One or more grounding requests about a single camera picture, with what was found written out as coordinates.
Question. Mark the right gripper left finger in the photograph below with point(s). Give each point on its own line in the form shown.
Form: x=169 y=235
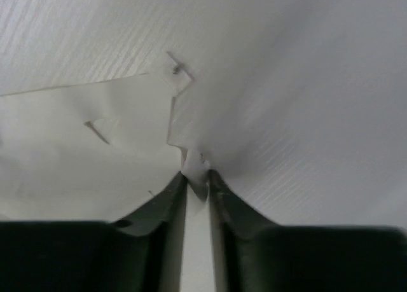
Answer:
x=139 y=252

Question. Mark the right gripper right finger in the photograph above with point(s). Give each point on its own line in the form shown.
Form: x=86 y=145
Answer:
x=255 y=253

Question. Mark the white bra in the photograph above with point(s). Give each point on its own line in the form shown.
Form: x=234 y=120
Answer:
x=300 y=105

